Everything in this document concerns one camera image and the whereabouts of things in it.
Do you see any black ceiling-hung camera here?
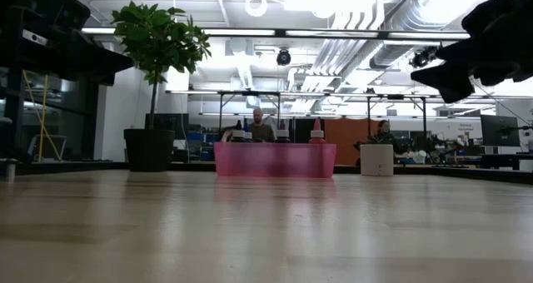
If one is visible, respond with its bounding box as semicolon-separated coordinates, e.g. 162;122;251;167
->
410;45;445;70

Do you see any translucent pink plastic bin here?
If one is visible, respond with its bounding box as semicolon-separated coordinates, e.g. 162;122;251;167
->
213;141;337;179

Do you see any black aluminium table frame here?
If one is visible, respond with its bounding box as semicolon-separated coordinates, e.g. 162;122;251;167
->
0;160;533;185

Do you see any succulent in white pot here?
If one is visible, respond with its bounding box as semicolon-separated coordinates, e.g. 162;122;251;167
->
360;132;395;177

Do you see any black monitor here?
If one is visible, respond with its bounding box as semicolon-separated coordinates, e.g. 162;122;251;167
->
480;115;521;147
144;112;191;145

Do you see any large red food coloring bottle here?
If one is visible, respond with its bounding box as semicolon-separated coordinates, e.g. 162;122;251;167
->
308;118;326;145

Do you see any black overhead camera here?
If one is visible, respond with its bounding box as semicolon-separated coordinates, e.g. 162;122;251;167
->
276;48;292;67

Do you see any overhead light bar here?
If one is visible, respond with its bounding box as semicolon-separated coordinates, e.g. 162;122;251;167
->
81;27;471;42

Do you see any right arm's black gripper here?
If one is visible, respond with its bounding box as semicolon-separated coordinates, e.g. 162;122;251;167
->
410;0;533;104

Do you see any large purple food coloring bottle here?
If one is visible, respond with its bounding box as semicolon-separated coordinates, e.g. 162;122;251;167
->
275;119;291;144

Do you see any orange partition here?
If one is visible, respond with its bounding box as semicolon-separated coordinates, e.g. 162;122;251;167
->
323;117;378;166

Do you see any leafy plant in black pot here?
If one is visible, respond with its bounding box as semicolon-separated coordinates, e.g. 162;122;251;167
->
110;0;212;172

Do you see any person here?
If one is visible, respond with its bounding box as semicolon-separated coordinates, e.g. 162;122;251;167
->
370;119;399;146
220;107;276;143

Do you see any white ring light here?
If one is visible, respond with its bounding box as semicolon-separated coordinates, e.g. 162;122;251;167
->
244;0;269;18

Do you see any bottle with blue cap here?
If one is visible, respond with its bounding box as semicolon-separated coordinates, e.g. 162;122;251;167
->
232;119;247;143

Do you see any left arm's black gripper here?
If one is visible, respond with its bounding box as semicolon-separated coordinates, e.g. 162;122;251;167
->
0;24;134;87

